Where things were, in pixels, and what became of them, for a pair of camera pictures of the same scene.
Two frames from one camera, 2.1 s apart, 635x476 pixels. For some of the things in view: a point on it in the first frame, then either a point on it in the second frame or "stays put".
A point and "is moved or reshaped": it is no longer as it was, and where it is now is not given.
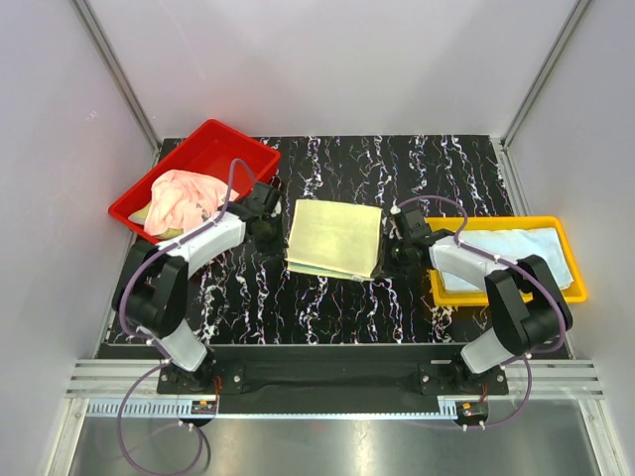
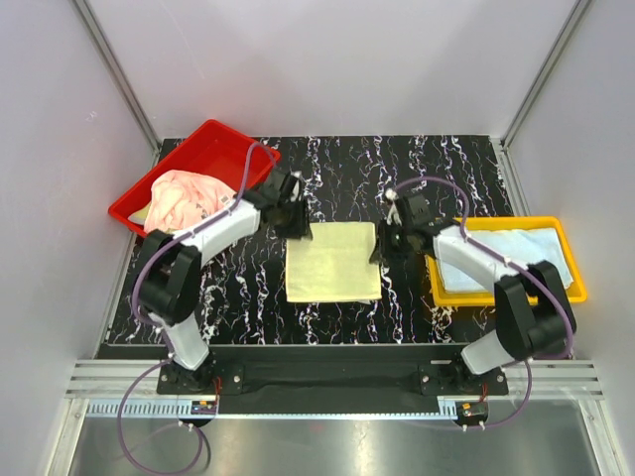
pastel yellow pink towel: (334, 239) is moved or reshaped
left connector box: (203, 408) stays put
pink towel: (181, 199) stays put
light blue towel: (514, 245) stays put
